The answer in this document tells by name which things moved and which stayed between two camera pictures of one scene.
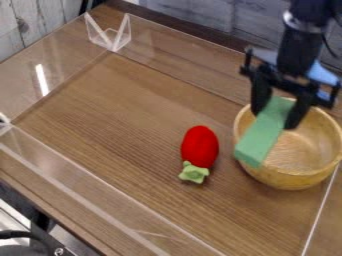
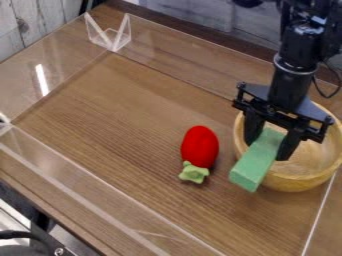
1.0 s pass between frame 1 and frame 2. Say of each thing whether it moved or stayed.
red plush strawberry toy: stayed
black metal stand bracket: stayed
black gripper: moved
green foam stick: moved
